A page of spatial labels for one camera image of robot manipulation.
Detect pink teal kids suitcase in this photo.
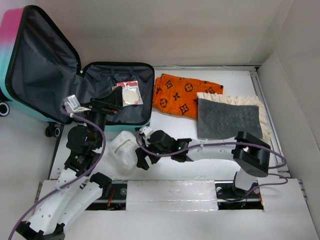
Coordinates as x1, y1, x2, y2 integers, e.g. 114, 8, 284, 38
0, 5, 155, 137

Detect orange patterned towel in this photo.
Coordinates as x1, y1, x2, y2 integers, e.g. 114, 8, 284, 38
152, 73, 224, 120

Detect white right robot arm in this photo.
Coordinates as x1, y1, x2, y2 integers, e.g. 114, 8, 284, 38
135, 127, 271, 201

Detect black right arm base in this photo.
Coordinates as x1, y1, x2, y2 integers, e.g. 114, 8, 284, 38
215, 182, 264, 211

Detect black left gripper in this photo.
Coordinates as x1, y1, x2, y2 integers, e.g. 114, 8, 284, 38
79, 85, 124, 147

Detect red-top clear zip bag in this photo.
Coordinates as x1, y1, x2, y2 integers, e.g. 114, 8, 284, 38
116, 80, 143, 107

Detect white drawstring pouch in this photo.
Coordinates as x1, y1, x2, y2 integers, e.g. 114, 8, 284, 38
108, 131, 139, 175

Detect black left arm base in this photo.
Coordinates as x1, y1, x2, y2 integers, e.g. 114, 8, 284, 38
86, 180, 128, 211

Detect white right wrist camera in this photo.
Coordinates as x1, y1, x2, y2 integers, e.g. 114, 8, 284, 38
138, 126, 154, 146

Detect grey cream frilled cushion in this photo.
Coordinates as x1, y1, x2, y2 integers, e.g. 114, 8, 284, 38
197, 92, 272, 142

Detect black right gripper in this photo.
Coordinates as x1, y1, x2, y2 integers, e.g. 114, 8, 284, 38
135, 141, 172, 170

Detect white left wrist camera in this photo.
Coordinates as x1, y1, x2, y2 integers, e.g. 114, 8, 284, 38
63, 94, 82, 114

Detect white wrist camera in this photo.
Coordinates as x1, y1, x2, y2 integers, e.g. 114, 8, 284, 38
138, 126, 154, 146
63, 94, 82, 114

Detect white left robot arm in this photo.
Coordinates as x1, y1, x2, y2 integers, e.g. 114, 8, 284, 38
11, 86, 123, 240

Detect white foam cover panel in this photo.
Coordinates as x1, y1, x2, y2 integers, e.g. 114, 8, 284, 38
126, 180, 218, 212

